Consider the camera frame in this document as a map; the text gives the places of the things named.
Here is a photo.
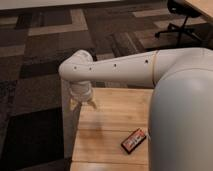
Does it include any black office chair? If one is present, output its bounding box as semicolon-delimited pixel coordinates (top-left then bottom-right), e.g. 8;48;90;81
154;0;204;48

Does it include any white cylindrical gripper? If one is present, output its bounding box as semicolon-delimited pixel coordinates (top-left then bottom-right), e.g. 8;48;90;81
69;81;97;111

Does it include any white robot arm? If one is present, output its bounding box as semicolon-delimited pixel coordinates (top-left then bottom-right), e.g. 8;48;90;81
59;47;213;171

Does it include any red black snack box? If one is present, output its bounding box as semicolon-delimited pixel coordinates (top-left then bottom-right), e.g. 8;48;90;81
121;128;146;154

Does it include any wooden desk corner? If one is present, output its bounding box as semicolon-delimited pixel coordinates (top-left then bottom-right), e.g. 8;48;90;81
184;0;213;23

